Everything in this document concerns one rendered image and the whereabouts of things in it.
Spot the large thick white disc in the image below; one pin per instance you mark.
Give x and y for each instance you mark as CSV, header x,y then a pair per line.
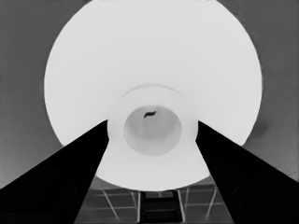
x,y
149,46

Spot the white round carrier wide hole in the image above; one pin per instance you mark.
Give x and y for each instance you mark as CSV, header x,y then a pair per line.
x,y
190,132

